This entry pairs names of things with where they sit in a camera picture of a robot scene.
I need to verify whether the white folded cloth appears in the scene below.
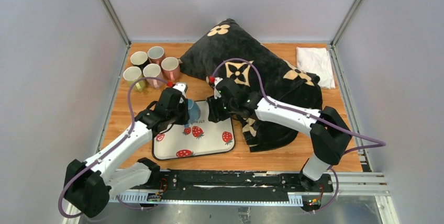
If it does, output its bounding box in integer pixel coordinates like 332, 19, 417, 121
296, 47, 336, 89

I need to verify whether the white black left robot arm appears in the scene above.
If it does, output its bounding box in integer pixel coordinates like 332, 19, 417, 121
59, 83, 190, 218

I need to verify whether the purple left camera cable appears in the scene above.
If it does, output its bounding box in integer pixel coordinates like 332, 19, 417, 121
57, 77, 174, 219

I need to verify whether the brown pink mug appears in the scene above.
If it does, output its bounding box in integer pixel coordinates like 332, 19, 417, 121
147, 46, 165, 65

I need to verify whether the black floral plush blanket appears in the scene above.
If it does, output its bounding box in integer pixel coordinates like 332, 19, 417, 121
179, 18, 323, 153

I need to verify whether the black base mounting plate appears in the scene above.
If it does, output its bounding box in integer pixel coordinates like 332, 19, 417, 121
110, 170, 337, 211

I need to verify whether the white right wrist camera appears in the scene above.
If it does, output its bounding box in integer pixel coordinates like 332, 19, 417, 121
213, 77, 223, 99

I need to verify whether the blue dotted mug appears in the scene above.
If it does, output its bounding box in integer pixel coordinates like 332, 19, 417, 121
184, 99, 201, 128

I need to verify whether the pink octagonal mug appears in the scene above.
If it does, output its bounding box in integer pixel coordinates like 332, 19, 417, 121
142, 63, 165, 89

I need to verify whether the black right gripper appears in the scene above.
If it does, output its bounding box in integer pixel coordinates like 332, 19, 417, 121
208, 93, 238, 123

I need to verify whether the pink round mug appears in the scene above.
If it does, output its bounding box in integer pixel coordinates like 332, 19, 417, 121
161, 57, 181, 81

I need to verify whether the black mug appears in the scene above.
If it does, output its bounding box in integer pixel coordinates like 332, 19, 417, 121
130, 51, 150, 70

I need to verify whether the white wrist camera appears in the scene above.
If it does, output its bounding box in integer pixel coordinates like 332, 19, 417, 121
213, 77, 223, 99
172, 82, 188, 105

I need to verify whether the green octagonal mug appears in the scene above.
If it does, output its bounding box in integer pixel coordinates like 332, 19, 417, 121
123, 66, 147, 92

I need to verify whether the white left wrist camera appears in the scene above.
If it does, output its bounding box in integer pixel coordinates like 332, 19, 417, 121
172, 82, 188, 105

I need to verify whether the white strawberry tray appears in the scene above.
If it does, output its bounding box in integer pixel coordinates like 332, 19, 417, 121
152, 100, 235, 161

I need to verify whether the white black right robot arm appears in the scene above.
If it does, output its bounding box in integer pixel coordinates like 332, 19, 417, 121
207, 76, 352, 192

